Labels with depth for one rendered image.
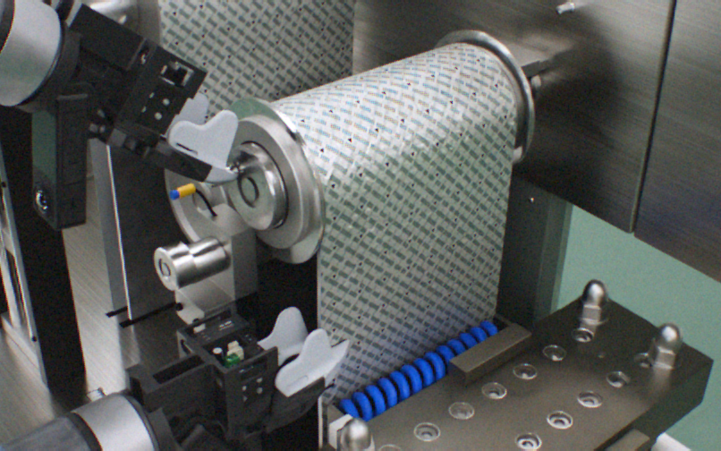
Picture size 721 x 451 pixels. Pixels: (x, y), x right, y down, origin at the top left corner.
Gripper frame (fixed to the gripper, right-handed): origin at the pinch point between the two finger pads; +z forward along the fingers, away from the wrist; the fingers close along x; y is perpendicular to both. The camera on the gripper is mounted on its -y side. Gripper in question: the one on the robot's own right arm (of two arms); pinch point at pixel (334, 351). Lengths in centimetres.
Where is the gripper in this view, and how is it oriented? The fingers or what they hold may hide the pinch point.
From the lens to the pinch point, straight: 91.8
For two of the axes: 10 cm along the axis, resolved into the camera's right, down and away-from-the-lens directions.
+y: 0.2, -8.4, -5.4
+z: 7.6, -3.4, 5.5
